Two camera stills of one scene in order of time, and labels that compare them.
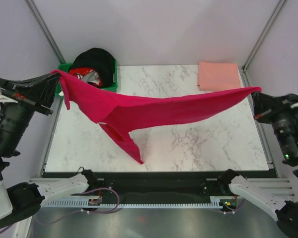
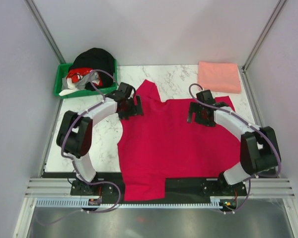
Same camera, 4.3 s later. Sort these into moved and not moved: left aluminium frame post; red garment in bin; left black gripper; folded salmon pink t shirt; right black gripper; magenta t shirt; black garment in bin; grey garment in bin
Moved: magenta t shirt; right black gripper; left black gripper
Not moved: black garment in bin; left aluminium frame post; grey garment in bin; folded salmon pink t shirt; red garment in bin
